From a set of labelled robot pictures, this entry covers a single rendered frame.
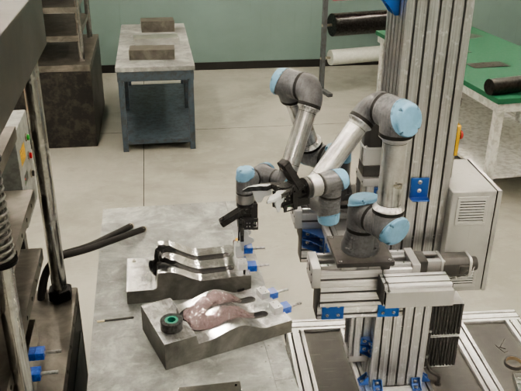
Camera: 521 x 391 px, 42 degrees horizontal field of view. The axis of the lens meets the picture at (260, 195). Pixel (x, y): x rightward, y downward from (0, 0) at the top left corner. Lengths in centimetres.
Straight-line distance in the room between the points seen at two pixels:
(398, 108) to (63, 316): 150
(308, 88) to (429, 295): 93
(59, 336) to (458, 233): 162
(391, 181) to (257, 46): 690
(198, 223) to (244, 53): 600
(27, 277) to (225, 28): 684
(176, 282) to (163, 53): 393
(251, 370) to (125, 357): 45
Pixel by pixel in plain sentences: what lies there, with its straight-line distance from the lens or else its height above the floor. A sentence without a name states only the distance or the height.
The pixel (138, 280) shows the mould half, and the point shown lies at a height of 86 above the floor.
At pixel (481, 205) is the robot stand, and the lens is 287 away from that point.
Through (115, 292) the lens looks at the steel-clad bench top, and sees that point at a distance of 290.
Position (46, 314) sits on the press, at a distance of 286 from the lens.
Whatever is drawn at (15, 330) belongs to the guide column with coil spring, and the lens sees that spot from 209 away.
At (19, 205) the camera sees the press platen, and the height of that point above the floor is 129.
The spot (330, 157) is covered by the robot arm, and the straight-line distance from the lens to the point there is 240.
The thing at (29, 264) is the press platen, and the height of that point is 104.
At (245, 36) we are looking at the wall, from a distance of 916.
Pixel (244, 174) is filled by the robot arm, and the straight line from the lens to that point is 273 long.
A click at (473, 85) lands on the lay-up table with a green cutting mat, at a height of 90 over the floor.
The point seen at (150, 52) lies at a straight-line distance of 645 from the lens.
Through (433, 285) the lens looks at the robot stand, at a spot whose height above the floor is 95.
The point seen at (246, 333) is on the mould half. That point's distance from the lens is 253.
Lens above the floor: 237
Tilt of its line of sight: 25 degrees down
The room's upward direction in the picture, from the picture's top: 1 degrees clockwise
